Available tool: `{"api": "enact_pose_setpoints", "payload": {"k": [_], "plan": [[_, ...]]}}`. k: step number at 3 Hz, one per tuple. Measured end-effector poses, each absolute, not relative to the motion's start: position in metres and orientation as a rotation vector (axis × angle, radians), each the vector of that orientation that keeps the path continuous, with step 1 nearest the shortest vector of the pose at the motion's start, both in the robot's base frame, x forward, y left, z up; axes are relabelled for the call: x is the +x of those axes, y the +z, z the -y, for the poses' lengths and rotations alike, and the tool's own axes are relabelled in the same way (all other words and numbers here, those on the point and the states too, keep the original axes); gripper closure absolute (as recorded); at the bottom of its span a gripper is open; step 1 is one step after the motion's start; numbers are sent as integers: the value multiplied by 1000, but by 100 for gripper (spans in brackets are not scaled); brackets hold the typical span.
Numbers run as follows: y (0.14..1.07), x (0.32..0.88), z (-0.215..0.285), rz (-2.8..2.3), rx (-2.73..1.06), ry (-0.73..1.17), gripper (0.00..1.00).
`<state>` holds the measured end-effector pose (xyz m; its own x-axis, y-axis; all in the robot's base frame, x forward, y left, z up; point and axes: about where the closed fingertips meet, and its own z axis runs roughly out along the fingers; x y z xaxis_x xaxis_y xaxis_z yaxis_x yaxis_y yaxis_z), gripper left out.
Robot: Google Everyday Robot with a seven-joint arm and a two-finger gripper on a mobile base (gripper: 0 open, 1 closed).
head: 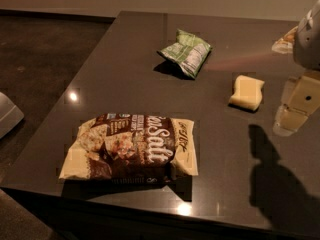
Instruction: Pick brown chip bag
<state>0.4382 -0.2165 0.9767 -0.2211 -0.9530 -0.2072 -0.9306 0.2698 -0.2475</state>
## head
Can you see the small snack packet at edge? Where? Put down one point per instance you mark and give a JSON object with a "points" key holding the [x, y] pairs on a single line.
{"points": [[285, 44]]}

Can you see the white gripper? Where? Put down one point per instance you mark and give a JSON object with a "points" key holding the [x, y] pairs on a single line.
{"points": [[308, 44]]}

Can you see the grey robot base corner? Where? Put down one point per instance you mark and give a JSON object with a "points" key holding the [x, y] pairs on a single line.
{"points": [[10, 115]]}

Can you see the yellow sponge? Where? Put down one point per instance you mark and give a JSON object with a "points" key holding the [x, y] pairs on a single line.
{"points": [[247, 93]]}

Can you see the brown chip bag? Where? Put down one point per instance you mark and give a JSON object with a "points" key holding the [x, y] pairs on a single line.
{"points": [[132, 149]]}

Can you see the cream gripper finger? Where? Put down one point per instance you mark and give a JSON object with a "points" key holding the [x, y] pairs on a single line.
{"points": [[288, 122]]}

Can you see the green chip bag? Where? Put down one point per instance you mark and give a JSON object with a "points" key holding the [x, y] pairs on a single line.
{"points": [[188, 52]]}

